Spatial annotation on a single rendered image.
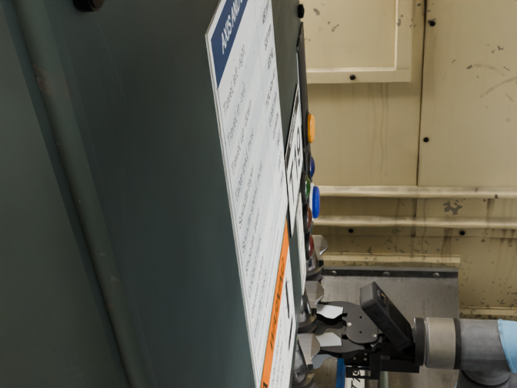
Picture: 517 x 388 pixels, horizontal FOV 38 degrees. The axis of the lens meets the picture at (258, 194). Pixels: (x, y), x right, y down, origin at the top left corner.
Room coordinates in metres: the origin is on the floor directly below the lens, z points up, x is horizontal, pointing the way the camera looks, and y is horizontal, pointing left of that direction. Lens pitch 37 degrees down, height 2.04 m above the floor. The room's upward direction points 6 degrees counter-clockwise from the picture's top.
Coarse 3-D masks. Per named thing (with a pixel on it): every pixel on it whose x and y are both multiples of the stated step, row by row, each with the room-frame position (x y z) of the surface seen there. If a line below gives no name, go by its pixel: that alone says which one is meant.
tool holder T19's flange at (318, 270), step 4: (316, 252) 0.90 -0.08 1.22; (320, 256) 0.89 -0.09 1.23; (320, 260) 0.88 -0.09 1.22; (320, 264) 0.88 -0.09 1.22; (316, 268) 0.87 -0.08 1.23; (320, 268) 0.86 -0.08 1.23; (308, 272) 0.86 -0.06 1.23; (312, 272) 0.86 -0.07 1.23; (316, 272) 0.86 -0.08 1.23; (320, 272) 0.86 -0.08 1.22; (308, 276) 0.85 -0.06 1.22; (312, 276) 0.85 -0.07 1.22; (316, 276) 0.86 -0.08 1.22; (320, 276) 0.86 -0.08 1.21; (320, 280) 0.86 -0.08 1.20
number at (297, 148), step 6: (300, 138) 0.49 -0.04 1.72; (294, 144) 0.45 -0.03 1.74; (300, 144) 0.49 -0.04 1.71; (294, 150) 0.45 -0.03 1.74; (300, 150) 0.49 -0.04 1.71; (294, 156) 0.45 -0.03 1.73; (300, 156) 0.48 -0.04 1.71; (294, 162) 0.44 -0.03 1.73; (300, 162) 0.48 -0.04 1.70; (294, 168) 0.44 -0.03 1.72
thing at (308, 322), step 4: (312, 304) 0.79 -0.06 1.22; (312, 308) 0.78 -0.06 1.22; (316, 308) 0.78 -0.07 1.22; (312, 312) 0.78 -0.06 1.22; (316, 312) 0.78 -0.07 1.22; (312, 316) 0.76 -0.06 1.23; (316, 316) 0.76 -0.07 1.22; (308, 320) 0.76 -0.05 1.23; (312, 320) 0.76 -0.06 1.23; (316, 320) 0.76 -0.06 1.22; (300, 324) 0.75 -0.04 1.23; (304, 324) 0.75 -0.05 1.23; (308, 324) 0.75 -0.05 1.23; (312, 324) 0.75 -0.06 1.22; (300, 328) 0.74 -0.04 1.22; (304, 328) 0.75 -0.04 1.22; (308, 328) 0.75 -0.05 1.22; (312, 328) 0.76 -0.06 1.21; (316, 328) 0.76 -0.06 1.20; (304, 332) 0.75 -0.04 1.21; (308, 332) 0.75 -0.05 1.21; (312, 332) 0.75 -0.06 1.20
